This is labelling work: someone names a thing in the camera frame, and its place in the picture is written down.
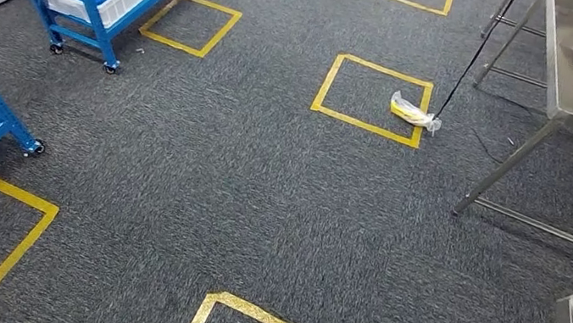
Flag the yellow floor tape square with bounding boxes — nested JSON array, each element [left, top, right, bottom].
[[306, 49, 437, 150]]

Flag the clear bag yellow contents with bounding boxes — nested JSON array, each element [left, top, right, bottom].
[[386, 89, 447, 137]]

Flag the thin black floor cable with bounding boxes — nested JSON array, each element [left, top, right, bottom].
[[463, 127, 518, 167]]

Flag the black floor cord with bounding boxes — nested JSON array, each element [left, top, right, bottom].
[[433, 0, 521, 130]]

